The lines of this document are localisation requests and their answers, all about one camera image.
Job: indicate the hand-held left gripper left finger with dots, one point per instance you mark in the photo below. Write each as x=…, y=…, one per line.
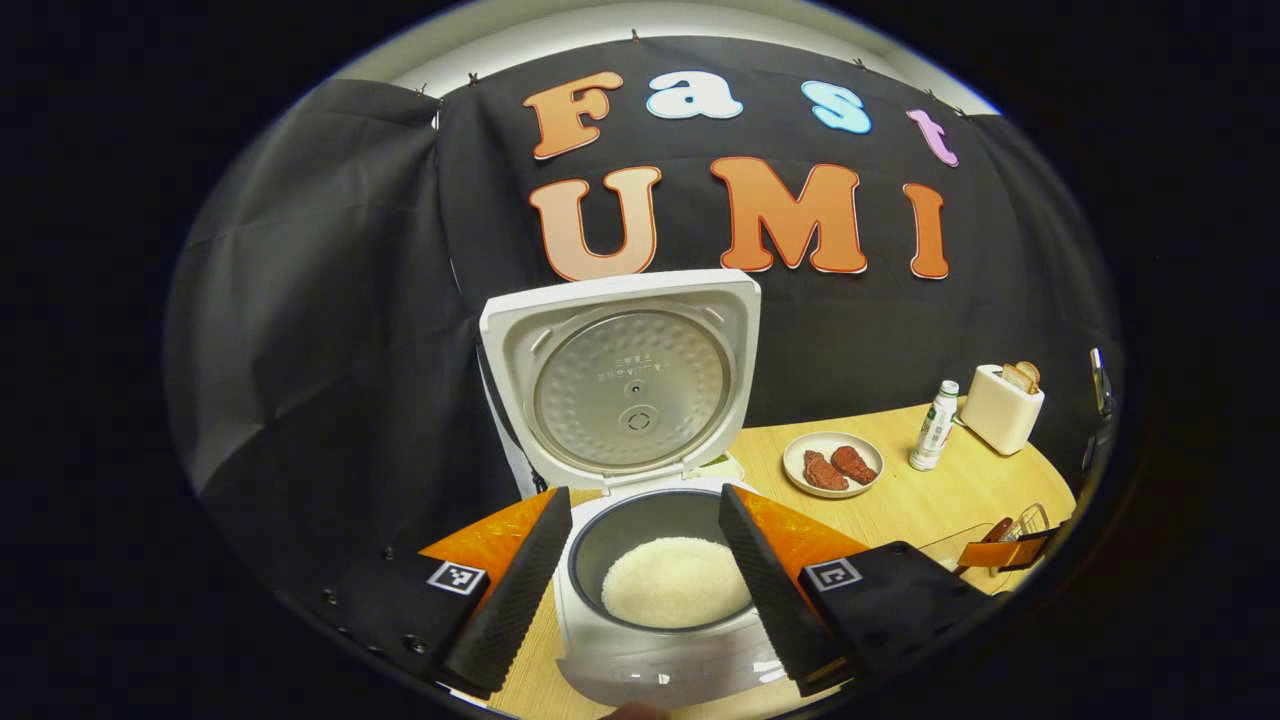
x=525, y=600

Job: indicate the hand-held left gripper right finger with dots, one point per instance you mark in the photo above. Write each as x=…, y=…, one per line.
x=775, y=610

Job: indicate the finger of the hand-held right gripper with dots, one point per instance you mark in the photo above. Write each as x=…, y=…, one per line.
x=1000, y=555

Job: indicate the clear rice container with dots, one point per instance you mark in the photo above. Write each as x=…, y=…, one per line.
x=945, y=548

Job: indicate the white rice mound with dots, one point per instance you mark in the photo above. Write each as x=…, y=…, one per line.
x=675, y=585

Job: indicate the white rice cooker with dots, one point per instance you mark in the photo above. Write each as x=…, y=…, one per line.
x=630, y=390

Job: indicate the white toaster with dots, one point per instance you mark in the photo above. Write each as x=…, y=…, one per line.
x=1000, y=415

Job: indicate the white drink bottle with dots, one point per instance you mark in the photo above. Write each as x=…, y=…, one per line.
x=935, y=430

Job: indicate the white round plate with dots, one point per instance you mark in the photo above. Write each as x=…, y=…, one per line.
x=795, y=465

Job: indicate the brown meat piece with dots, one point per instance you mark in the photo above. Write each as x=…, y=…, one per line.
x=825, y=472
x=855, y=465

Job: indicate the toast bread slice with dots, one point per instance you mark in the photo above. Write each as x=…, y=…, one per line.
x=1017, y=380
x=1030, y=371

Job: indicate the black backdrop cloth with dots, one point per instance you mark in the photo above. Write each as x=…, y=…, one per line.
x=330, y=300

